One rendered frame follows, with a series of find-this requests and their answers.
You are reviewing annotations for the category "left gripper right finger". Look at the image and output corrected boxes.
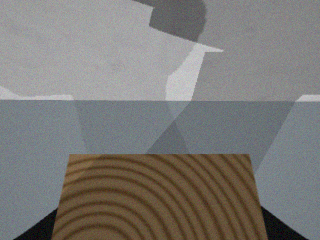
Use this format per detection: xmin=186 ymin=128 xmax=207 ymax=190
xmin=261 ymin=206 xmax=308 ymax=240

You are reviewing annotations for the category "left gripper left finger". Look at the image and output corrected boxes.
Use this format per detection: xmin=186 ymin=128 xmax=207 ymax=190
xmin=13 ymin=208 xmax=58 ymax=240

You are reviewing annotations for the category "grey panel wall with slot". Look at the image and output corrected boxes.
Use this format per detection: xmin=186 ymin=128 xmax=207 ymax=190
xmin=0 ymin=100 xmax=320 ymax=240

